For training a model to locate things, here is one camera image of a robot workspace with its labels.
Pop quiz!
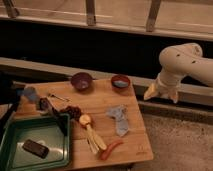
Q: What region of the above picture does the blue grey cloth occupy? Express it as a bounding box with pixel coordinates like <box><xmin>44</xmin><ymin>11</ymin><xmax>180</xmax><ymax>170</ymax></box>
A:
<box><xmin>106</xmin><ymin>105</ymin><xmax>129</xmax><ymax>137</ymax></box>

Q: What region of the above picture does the red sausage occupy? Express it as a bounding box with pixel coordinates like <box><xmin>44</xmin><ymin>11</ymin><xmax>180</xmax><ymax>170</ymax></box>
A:
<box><xmin>100</xmin><ymin>140</ymin><xmax>123</xmax><ymax>160</ymax></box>

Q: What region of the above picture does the dark red grape bunch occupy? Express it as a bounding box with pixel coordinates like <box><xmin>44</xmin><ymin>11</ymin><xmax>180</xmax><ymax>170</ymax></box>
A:
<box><xmin>60</xmin><ymin>106</ymin><xmax>82</xmax><ymax>121</ymax></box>

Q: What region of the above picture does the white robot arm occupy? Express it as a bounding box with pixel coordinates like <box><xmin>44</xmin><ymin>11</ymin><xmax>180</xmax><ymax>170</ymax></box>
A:
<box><xmin>144</xmin><ymin>43</ymin><xmax>213</xmax><ymax>103</ymax></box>

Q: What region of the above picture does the dark brown rectangular block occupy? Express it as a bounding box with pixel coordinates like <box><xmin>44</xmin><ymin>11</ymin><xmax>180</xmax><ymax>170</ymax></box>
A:
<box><xmin>22</xmin><ymin>139</ymin><xmax>49</xmax><ymax>159</ymax></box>

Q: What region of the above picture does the dark purple bowl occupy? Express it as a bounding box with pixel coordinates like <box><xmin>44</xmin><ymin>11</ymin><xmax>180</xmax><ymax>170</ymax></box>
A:
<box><xmin>70</xmin><ymin>72</ymin><xmax>93</xmax><ymax>91</ymax></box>

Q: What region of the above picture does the dark utensil black handle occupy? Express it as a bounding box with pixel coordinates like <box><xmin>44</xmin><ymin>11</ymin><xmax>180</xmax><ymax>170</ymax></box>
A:
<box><xmin>39</xmin><ymin>98</ymin><xmax>67</xmax><ymax>135</ymax></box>

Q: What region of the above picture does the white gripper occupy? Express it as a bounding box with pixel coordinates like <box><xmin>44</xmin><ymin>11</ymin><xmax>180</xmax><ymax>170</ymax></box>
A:
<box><xmin>144</xmin><ymin>73</ymin><xmax>180</xmax><ymax>103</ymax></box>

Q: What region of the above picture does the green plastic tray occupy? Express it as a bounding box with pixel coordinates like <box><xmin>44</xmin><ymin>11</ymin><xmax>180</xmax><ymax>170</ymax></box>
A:
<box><xmin>0</xmin><ymin>114</ymin><xmax>70</xmax><ymax>171</ymax></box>

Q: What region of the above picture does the black tripod stand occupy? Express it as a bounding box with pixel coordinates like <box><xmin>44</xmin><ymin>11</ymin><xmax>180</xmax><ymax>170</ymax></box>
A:
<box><xmin>0</xmin><ymin>71</ymin><xmax>20</xmax><ymax>141</ymax></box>

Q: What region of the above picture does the red bowl blue inside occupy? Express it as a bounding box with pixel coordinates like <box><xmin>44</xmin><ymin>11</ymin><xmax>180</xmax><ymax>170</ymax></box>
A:
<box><xmin>111</xmin><ymin>74</ymin><xmax>130</xmax><ymax>89</ymax></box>

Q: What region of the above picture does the yellow red apple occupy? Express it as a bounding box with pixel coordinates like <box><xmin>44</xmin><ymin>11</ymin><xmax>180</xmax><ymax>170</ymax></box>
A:
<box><xmin>79</xmin><ymin>114</ymin><xmax>92</xmax><ymax>127</ymax></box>

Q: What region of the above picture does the blue plastic cup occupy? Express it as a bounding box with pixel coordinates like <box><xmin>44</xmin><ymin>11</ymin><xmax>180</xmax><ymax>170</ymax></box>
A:
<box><xmin>23</xmin><ymin>87</ymin><xmax>39</xmax><ymax>103</ymax></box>

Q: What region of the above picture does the yellow banana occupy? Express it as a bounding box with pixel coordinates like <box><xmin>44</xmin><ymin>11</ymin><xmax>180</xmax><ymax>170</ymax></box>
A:
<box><xmin>86</xmin><ymin>124</ymin><xmax>107</xmax><ymax>154</ymax></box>

